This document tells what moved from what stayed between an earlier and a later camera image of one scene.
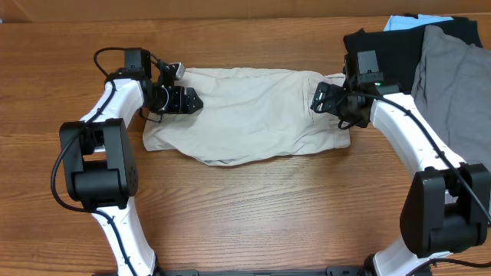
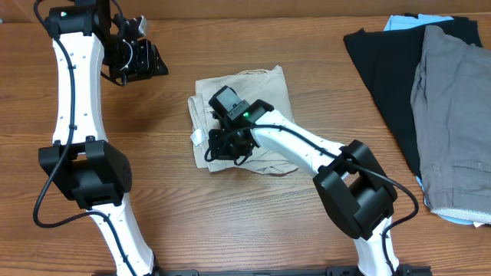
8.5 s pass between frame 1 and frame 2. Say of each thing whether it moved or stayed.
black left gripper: moved
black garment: stayed
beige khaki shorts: moved
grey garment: stayed
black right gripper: moved
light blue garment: stayed
